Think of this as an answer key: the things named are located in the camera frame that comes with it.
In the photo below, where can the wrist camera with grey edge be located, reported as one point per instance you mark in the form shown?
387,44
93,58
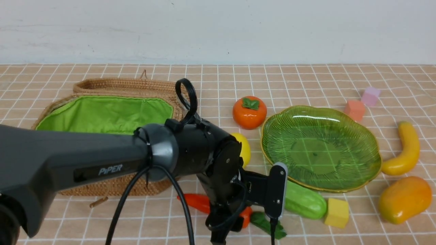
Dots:
267,191

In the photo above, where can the orange foam cube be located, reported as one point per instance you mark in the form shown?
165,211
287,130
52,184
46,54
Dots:
355,109

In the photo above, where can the orange toy persimmon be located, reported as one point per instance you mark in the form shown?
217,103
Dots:
249,112

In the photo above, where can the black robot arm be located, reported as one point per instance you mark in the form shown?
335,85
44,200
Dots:
36,165

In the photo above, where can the pink foam cube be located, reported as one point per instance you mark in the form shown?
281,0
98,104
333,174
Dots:
370,96

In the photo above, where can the green glass leaf plate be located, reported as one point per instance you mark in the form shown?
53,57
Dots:
324,149

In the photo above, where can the orange yellow toy mango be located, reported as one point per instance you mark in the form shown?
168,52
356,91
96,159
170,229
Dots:
404,199

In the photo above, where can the yellow toy lemon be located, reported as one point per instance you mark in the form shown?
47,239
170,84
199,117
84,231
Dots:
245,150

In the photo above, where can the yellow foam cube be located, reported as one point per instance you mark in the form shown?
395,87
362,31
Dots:
337,214

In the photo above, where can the green toy cucumber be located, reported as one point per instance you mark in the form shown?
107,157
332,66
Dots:
304,202

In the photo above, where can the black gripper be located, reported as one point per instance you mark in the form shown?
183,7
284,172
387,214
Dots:
220,221

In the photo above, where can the yellow toy banana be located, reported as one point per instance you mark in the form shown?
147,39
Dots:
409,156

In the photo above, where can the orange toy carrot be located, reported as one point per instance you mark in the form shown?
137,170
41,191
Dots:
200,202

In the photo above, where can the woven wicker basket green lining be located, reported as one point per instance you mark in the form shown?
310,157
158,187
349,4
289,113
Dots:
107,113

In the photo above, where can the woven wicker basket lid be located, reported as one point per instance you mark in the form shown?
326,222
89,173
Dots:
128,86

